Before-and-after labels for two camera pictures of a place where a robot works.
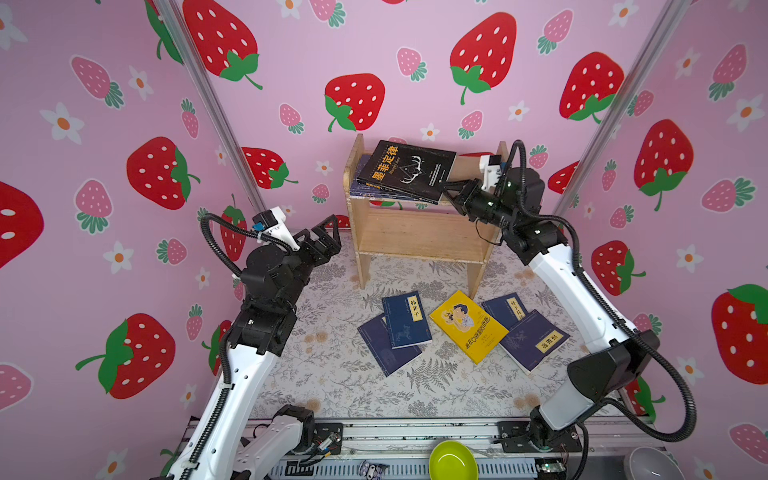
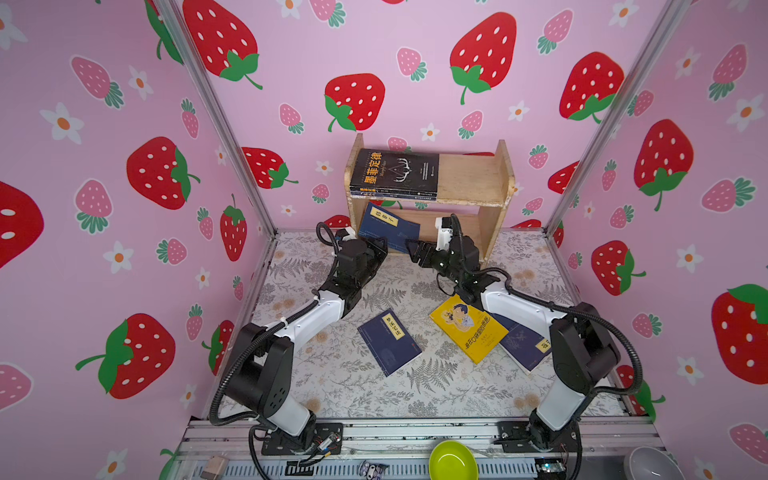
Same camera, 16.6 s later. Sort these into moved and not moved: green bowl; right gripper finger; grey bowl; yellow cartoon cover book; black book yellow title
Moved: black book yellow title; right gripper finger
Not moved: yellow cartoon cover book; grey bowl; green bowl
